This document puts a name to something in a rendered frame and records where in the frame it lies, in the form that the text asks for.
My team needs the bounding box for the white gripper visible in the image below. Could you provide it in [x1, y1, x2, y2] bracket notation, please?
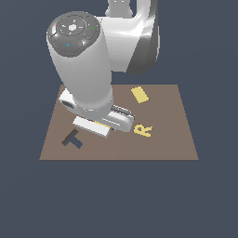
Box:
[72, 116, 112, 139]

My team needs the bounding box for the brown slot board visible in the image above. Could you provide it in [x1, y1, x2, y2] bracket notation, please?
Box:
[39, 84, 200, 162]

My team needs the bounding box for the yellow letter R block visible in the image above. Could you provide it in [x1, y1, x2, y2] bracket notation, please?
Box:
[133, 124, 153, 138]

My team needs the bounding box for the yellow rectangular block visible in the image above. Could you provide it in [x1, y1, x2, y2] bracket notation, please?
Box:
[130, 86, 150, 104]

